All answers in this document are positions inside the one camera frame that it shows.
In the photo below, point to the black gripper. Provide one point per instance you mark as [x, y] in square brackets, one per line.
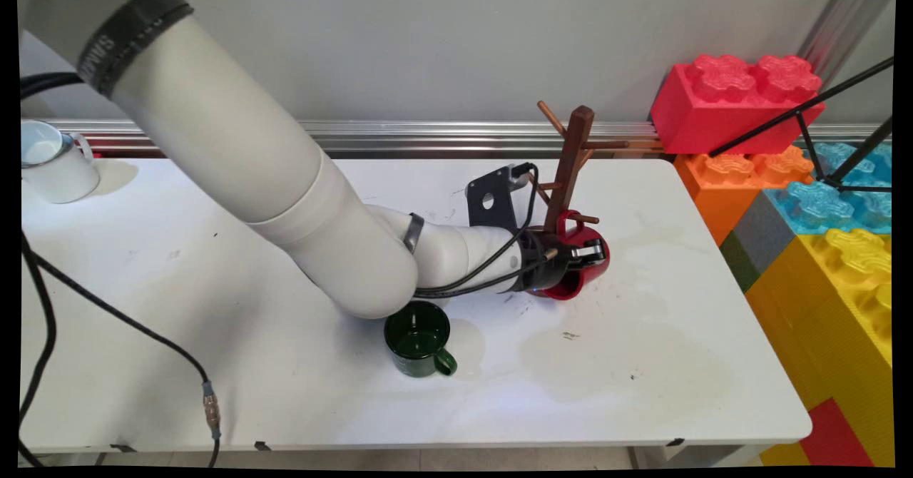
[542, 260]

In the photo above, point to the red speckled mug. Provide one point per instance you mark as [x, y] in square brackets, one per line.
[592, 278]

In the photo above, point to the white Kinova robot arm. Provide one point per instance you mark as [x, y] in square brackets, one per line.
[214, 121]

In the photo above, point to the brown wooden mug tree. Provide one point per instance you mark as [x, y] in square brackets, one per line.
[574, 150]

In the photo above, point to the orange giant toy brick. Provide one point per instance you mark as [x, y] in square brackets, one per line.
[720, 191]

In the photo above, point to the dark green giant toy brick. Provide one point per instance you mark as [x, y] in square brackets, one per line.
[739, 262]

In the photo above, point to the grey giant toy brick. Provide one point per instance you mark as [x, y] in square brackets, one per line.
[765, 234]

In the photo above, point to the red giant toy brick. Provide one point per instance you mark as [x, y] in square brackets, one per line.
[713, 110]

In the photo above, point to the dark green mug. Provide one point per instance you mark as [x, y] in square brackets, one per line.
[417, 335]

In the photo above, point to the black tripod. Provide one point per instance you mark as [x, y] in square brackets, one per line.
[783, 120]

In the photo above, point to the blue giant toy brick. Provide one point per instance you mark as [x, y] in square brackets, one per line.
[820, 209]

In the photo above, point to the yellow giant toy brick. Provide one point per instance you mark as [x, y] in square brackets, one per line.
[827, 321]

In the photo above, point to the small red flat brick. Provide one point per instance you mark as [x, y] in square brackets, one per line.
[834, 434]

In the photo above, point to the white enamel mug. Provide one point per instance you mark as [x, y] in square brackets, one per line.
[60, 171]

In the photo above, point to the aluminium rail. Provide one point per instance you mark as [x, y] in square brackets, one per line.
[399, 135]

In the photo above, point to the aluminium post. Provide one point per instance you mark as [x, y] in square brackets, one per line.
[849, 21]

